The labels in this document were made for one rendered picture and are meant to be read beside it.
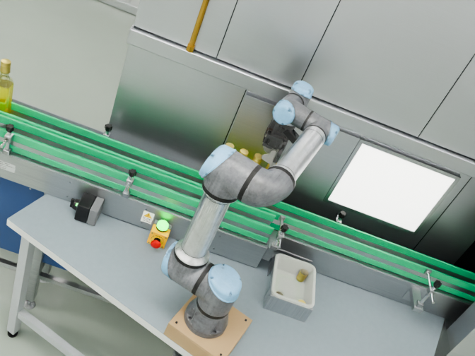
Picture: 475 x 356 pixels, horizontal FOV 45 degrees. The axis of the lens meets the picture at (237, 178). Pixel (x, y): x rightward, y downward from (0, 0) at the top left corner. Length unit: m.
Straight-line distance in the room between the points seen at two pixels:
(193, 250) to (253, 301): 0.51
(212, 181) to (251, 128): 0.67
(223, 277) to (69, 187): 0.75
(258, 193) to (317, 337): 0.84
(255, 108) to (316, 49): 0.32
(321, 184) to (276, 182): 0.80
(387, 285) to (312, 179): 0.55
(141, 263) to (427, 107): 1.20
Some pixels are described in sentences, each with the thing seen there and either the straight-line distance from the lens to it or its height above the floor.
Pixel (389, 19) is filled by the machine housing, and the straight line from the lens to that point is 2.06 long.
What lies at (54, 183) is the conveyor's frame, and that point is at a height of 0.82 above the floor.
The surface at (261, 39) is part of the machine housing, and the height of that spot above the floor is 1.53.
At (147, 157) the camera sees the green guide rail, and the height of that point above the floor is 0.95.
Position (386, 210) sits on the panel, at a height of 1.05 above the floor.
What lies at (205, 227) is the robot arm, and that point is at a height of 1.21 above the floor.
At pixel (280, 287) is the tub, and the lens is 2.28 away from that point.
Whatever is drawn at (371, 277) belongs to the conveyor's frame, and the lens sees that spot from 2.46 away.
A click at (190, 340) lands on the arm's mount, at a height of 0.81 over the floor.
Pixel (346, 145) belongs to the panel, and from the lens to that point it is 2.25.
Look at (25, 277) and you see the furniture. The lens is 2.46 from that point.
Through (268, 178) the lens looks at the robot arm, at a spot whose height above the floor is 1.46.
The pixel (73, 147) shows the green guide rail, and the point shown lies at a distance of 2.26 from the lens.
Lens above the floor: 2.38
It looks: 37 degrees down
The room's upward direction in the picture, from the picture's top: 25 degrees clockwise
